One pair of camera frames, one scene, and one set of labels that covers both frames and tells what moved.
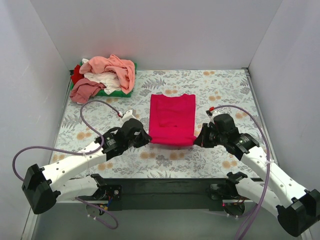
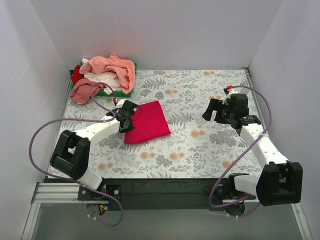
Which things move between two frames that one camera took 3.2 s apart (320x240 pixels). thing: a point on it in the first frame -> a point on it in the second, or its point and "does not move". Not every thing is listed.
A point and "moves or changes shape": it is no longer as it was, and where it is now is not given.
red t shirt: x=77 y=76 does not move
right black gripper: x=203 y=137 -> x=217 y=114
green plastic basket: x=119 y=93 does not move
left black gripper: x=142 y=137 -> x=128 y=121
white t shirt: x=109 y=80 does not move
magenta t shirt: x=172 y=120 moves or changes shape
